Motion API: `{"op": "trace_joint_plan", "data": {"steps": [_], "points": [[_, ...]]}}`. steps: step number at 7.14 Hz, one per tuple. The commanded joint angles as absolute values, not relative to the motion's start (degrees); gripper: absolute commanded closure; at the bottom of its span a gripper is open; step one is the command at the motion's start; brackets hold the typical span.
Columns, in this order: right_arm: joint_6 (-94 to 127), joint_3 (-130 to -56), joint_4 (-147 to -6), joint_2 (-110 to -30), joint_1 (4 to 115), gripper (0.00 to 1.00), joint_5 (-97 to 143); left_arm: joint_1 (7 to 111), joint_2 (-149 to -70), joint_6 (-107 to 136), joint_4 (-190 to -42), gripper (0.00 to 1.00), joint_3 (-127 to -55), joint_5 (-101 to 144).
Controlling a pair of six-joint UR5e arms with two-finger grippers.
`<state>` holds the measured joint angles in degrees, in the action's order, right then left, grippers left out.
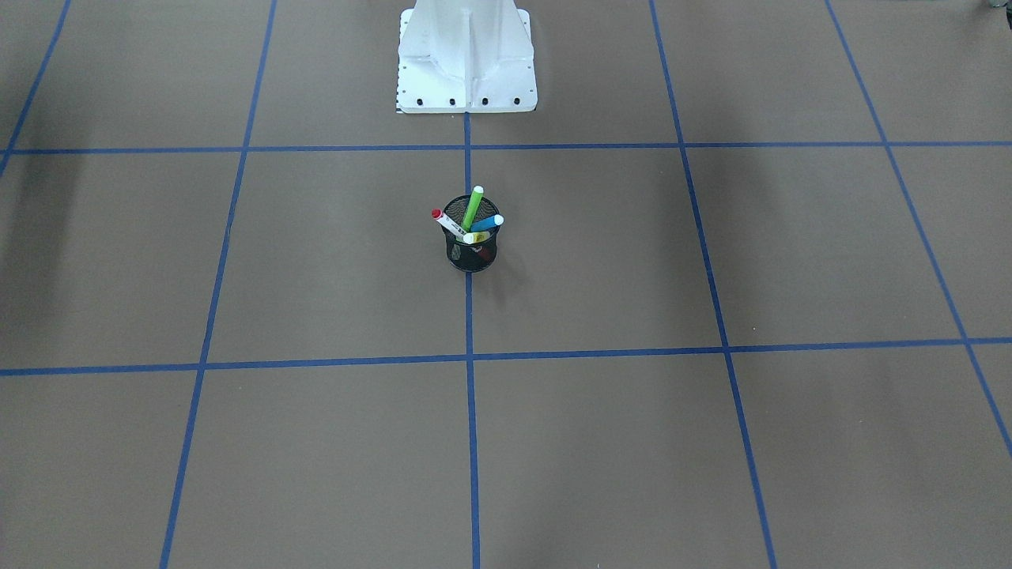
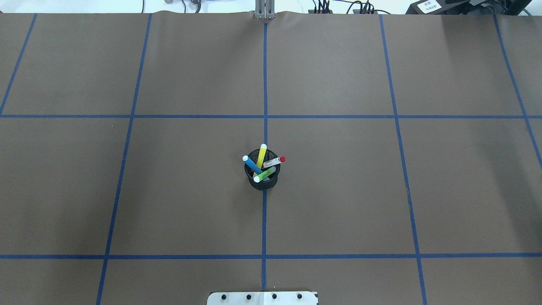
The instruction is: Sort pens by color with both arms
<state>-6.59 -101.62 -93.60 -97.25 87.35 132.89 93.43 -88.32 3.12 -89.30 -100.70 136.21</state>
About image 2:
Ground black mesh pen cup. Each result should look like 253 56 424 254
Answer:
243 149 281 191

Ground aluminium frame post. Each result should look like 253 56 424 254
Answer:
254 0 276 20

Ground red whiteboard marker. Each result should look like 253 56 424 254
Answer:
263 156 286 168

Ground green highlighter pen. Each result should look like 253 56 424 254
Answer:
252 166 277 183

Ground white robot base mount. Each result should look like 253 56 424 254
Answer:
207 291 319 305

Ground yellow highlighter pen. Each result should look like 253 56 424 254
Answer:
256 143 267 169

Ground blue highlighter pen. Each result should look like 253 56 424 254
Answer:
242 155 262 175

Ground brown table mat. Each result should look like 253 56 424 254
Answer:
0 11 542 305

